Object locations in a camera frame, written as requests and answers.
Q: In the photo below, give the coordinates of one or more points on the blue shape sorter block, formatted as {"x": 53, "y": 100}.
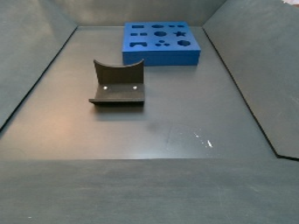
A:
{"x": 160, "y": 43}

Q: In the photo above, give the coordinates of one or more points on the black curved holder stand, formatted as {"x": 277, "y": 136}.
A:
{"x": 120, "y": 84}

